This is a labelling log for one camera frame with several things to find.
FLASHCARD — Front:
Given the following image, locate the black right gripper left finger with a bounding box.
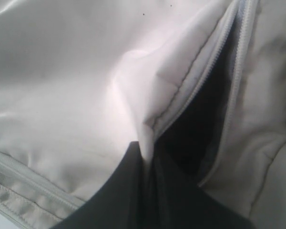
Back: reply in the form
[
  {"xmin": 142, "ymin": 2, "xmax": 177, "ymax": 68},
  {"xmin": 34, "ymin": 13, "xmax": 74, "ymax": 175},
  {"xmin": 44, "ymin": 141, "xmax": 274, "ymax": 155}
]
[{"xmin": 60, "ymin": 142, "xmax": 152, "ymax": 229}]

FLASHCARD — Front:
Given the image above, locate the cream fabric duffel bag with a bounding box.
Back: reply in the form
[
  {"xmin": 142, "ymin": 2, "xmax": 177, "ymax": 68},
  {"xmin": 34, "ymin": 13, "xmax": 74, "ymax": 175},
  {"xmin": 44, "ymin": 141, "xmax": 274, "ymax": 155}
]
[{"xmin": 0, "ymin": 0, "xmax": 286, "ymax": 229}]

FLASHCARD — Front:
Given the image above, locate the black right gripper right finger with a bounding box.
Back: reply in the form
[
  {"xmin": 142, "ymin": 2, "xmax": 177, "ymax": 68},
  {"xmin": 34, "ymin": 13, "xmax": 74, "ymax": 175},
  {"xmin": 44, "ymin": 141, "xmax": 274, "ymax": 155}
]
[{"xmin": 153, "ymin": 157, "xmax": 253, "ymax": 229}]

